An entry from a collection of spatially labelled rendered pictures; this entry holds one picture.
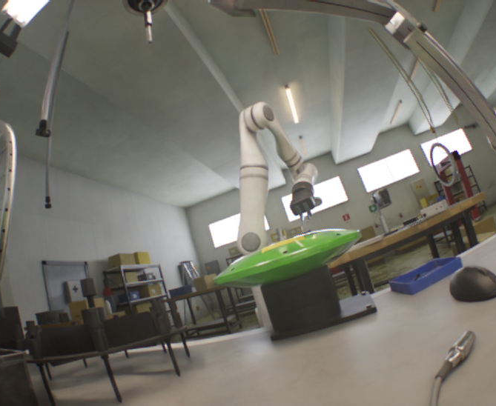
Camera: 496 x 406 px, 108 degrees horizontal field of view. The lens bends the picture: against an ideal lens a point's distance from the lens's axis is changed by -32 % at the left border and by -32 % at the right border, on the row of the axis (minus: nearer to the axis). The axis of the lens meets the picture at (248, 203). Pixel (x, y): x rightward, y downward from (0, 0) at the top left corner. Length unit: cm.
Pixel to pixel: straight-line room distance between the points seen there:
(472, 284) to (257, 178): 62
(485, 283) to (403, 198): 956
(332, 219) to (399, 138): 410
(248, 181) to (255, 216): 11
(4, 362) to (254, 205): 69
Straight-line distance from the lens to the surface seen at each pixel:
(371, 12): 55
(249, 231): 74
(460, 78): 64
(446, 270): 54
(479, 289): 37
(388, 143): 1037
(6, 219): 63
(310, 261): 41
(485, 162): 1199
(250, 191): 77
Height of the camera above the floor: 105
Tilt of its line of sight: 15 degrees up
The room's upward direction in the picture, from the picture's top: 18 degrees counter-clockwise
